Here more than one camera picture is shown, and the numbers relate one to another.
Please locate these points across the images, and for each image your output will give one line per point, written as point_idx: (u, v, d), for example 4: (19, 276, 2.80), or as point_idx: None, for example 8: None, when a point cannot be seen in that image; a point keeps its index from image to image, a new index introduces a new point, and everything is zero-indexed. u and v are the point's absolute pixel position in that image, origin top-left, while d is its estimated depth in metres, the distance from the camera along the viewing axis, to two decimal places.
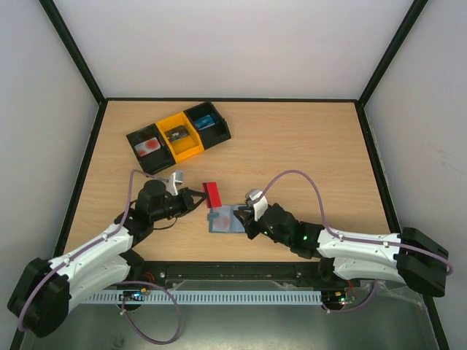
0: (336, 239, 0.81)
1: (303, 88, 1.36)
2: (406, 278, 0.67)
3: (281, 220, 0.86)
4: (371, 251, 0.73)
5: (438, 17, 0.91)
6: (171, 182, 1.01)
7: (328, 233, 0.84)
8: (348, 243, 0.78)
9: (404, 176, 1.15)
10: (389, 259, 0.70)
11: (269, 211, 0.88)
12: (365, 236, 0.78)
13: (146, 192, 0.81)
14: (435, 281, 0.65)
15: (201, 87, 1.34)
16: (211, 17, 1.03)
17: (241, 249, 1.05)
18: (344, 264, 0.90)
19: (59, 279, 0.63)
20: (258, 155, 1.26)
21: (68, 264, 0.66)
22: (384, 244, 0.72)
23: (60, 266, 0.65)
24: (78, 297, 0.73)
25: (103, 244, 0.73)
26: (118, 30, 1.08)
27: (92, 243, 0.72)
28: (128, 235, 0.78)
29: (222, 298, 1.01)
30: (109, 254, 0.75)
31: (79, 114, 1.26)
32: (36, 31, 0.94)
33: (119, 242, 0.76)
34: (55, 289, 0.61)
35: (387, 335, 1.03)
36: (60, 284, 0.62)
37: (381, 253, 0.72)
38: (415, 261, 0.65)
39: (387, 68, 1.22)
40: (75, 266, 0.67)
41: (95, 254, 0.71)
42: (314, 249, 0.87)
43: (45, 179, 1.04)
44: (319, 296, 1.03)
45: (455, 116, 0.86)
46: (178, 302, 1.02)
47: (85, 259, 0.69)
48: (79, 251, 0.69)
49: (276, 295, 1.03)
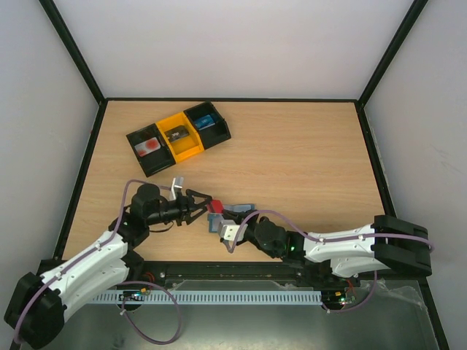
0: (319, 244, 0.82)
1: (303, 87, 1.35)
2: (390, 265, 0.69)
3: (274, 237, 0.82)
4: (352, 247, 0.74)
5: (439, 16, 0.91)
6: (174, 190, 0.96)
7: (311, 240, 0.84)
8: (330, 243, 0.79)
9: (404, 175, 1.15)
10: (368, 251, 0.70)
11: (261, 227, 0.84)
12: (344, 233, 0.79)
13: (140, 197, 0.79)
14: (417, 261, 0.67)
15: (200, 87, 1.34)
16: (210, 17, 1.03)
17: (240, 249, 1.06)
18: (339, 263, 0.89)
19: (52, 294, 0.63)
20: (258, 155, 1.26)
21: (60, 278, 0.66)
22: (360, 238, 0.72)
23: (51, 281, 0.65)
24: (75, 305, 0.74)
25: (97, 254, 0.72)
26: (118, 30, 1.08)
27: (85, 253, 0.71)
28: (122, 241, 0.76)
29: (222, 298, 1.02)
30: (103, 262, 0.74)
31: (79, 114, 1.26)
32: (36, 31, 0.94)
33: (112, 250, 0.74)
34: (47, 305, 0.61)
35: (387, 335, 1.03)
36: (52, 299, 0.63)
37: (360, 247, 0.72)
38: (390, 248, 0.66)
39: (387, 67, 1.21)
40: (67, 279, 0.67)
41: (87, 264, 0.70)
42: (303, 257, 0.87)
43: (44, 179, 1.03)
44: (319, 296, 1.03)
45: (456, 114, 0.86)
46: (178, 302, 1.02)
47: (77, 271, 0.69)
48: (71, 264, 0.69)
49: (276, 295, 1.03)
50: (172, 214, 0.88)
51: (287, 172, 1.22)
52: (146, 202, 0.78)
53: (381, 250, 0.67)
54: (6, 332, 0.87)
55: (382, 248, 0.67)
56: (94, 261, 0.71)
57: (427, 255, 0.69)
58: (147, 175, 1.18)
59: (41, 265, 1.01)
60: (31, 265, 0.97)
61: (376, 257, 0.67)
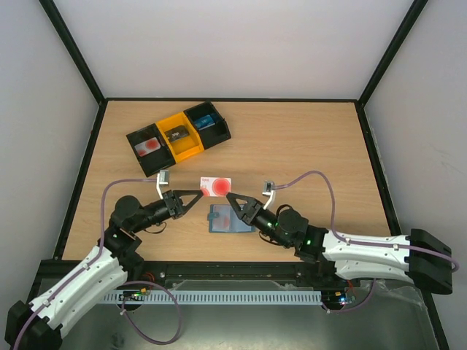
0: (342, 243, 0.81)
1: (303, 87, 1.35)
2: (415, 279, 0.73)
3: (297, 227, 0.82)
4: (381, 254, 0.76)
5: (438, 16, 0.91)
6: (157, 184, 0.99)
7: (333, 238, 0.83)
8: (355, 246, 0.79)
9: (403, 175, 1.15)
10: (400, 261, 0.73)
11: (284, 216, 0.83)
12: (371, 238, 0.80)
13: (118, 214, 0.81)
14: (443, 280, 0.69)
15: (201, 87, 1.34)
16: (211, 17, 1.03)
17: (240, 249, 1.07)
18: (346, 265, 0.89)
19: (41, 323, 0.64)
20: (258, 155, 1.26)
21: (48, 304, 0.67)
22: (394, 247, 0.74)
23: (40, 308, 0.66)
24: (72, 320, 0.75)
25: (85, 273, 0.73)
26: (118, 30, 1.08)
27: (73, 273, 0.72)
28: (111, 257, 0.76)
29: (222, 298, 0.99)
30: (95, 280, 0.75)
31: (79, 114, 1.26)
32: (36, 30, 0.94)
33: (102, 267, 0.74)
34: (37, 333, 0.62)
35: (388, 336, 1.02)
36: (42, 327, 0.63)
37: (391, 256, 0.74)
38: (425, 263, 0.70)
39: (386, 68, 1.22)
40: (55, 305, 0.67)
41: (76, 286, 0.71)
42: (317, 253, 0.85)
43: (44, 181, 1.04)
44: (319, 296, 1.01)
45: (455, 114, 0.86)
46: (178, 302, 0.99)
47: (66, 295, 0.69)
48: (59, 288, 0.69)
49: (276, 295, 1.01)
50: (163, 215, 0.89)
51: (287, 172, 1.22)
52: (125, 216, 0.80)
53: (416, 265, 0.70)
54: None
55: (417, 262, 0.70)
56: (83, 281, 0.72)
57: (449, 274, 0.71)
58: (147, 176, 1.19)
59: (41, 265, 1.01)
60: (31, 265, 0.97)
61: (411, 270, 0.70)
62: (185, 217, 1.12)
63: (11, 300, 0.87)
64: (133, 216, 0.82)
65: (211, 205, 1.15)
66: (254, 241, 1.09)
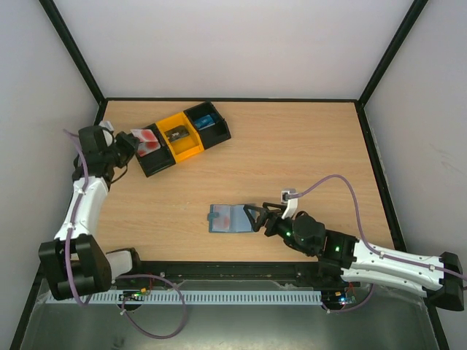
0: (375, 256, 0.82)
1: (303, 88, 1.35)
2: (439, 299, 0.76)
3: (312, 232, 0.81)
4: (416, 273, 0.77)
5: (438, 16, 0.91)
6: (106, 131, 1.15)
7: (364, 248, 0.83)
8: (389, 259, 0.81)
9: (404, 175, 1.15)
10: (434, 281, 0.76)
11: (299, 222, 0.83)
12: (403, 252, 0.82)
13: (86, 133, 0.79)
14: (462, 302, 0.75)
15: (201, 87, 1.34)
16: (209, 17, 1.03)
17: (241, 249, 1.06)
18: (355, 270, 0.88)
19: (80, 238, 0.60)
20: (258, 155, 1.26)
21: (75, 227, 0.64)
22: (430, 267, 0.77)
23: (71, 232, 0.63)
24: None
25: (87, 197, 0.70)
26: (117, 30, 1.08)
27: (76, 202, 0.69)
28: (97, 179, 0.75)
29: (222, 298, 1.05)
30: (98, 203, 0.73)
31: (79, 113, 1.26)
32: (36, 28, 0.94)
33: (97, 187, 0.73)
34: (85, 245, 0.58)
35: (388, 336, 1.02)
36: (84, 240, 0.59)
37: (426, 275, 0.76)
38: (459, 287, 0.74)
39: (387, 67, 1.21)
40: (82, 224, 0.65)
41: (87, 206, 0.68)
42: (343, 260, 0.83)
43: (45, 180, 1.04)
44: (319, 296, 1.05)
45: (456, 114, 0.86)
46: (186, 302, 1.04)
47: (85, 214, 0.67)
48: (74, 214, 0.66)
49: (276, 295, 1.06)
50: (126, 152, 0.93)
51: (287, 172, 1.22)
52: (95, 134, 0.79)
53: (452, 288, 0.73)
54: (4, 331, 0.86)
55: (452, 285, 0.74)
56: (90, 200, 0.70)
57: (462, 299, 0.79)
58: (147, 175, 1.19)
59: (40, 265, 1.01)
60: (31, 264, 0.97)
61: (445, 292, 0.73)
62: (185, 216, 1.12)
63: (10, 300, 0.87)
64: (101, 137, 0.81)
65: (211, 205, 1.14)
66: (255, 241, 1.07)
